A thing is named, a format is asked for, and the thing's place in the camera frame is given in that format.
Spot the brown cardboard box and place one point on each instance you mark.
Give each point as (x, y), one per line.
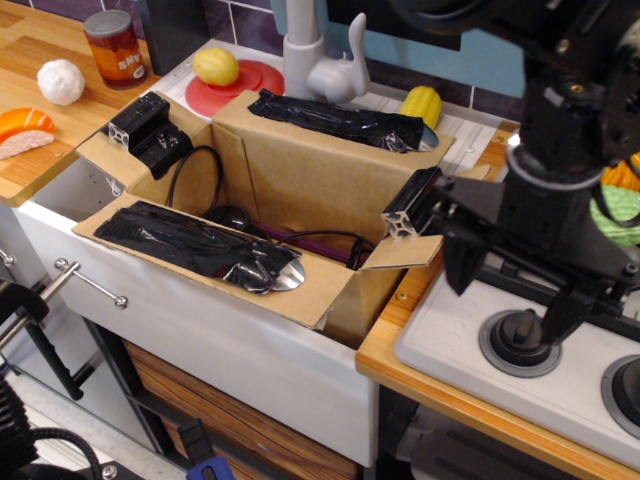
(293, 180)

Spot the red plastic plate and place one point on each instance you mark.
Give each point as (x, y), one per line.
(207, 99)

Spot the black stove knob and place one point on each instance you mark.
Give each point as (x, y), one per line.
(511, 341)
(620, 393)

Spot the grey toy faucet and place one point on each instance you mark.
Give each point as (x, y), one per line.
(309, 73)

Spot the blue clamp handle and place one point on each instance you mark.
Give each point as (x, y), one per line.
(214, 468)

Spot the yellow potato toy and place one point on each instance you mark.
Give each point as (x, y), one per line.
(216, 66)

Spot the black right stove knob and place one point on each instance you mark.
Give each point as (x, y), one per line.
(620, 393)

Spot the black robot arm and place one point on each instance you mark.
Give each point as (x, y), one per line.
(581, 115)

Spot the green bitter gourd toy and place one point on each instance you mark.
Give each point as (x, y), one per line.
(615, 212)

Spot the orange pumpkin toy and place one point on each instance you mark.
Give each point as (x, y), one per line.
(621, 176)

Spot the orange soup can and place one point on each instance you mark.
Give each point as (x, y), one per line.
(115, 48)

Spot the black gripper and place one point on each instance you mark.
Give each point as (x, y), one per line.
(546, 228)

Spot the black left stove knob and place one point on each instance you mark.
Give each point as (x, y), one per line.
(511, 341)

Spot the metal drawer handle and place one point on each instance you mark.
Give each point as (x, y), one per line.
(73, 269)

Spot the salmon sushi toy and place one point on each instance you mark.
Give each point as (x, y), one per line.
(24, 129)

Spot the black clamp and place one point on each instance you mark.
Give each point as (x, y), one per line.
(34, 308)

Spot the yellow corn toy by sink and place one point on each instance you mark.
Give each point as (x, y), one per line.
(423, 102)

